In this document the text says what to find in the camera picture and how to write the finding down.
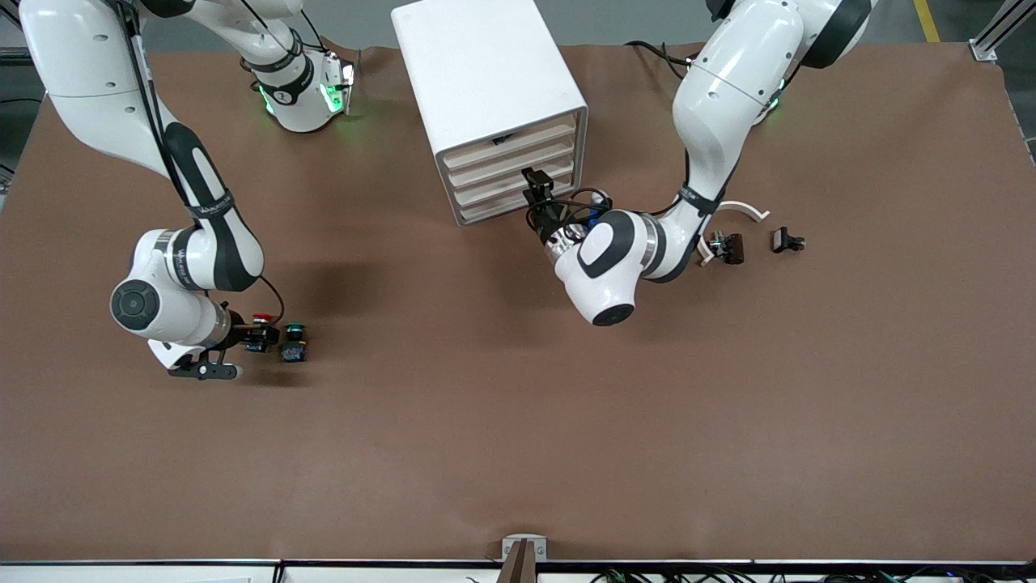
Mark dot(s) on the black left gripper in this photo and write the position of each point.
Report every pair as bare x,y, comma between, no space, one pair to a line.
547,219

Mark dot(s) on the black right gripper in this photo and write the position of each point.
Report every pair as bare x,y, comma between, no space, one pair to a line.
242,334

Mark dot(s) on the red push button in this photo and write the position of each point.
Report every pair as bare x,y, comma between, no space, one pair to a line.
261,317

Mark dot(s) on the beige cabinet drawer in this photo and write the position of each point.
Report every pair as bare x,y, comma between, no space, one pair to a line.
486,189
486,171
486,206
542,137

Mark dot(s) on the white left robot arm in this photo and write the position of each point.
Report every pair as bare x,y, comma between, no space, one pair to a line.
728,81

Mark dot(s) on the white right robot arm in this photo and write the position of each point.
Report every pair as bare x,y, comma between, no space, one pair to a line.
89,81

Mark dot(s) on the green push button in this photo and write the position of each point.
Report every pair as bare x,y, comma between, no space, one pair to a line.
295,344

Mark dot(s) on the white drawer cabinet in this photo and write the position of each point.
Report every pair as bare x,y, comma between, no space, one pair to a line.
477,65

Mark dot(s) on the small black tab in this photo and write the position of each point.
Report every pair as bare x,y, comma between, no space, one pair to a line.
505,139

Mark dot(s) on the dark brown clip part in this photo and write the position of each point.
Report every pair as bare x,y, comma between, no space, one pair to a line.
731,248

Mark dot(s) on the white curved plastic arc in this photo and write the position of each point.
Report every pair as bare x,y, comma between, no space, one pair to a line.
749,208

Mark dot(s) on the brown table cover sheet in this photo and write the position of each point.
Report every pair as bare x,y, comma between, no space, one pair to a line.
518,405

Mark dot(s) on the silver base connector panel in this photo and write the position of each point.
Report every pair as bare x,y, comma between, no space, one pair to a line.
340,85

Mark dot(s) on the small black clip part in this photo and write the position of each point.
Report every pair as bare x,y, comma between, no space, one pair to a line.
782,240

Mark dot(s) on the dark upright pole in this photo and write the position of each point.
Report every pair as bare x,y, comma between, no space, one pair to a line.
518,567

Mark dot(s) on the white table edge rail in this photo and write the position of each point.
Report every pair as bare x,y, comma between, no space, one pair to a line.
162,573

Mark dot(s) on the grey metal bracket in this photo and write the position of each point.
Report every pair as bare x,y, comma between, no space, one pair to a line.
541,546

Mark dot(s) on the aluminium frame post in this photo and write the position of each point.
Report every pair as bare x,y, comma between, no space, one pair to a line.
999,28

